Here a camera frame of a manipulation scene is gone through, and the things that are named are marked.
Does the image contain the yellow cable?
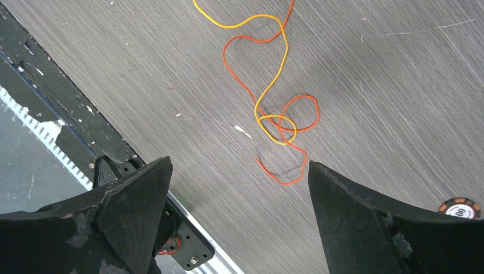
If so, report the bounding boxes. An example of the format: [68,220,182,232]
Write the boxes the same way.
[192,0,298,146]

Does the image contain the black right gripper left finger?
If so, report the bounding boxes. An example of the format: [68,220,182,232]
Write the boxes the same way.
[1,156,172,273]

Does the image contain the white slotted cable duct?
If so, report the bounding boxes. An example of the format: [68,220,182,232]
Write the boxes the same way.
[0,84,243,274]

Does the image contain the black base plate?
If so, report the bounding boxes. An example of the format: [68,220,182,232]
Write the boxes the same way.
[1,6,227,273]

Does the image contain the orange cable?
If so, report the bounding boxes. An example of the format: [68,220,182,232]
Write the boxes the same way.
[222,0,321,186]

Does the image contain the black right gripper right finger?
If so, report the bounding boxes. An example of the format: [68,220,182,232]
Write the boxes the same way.
[308,161,483,273]

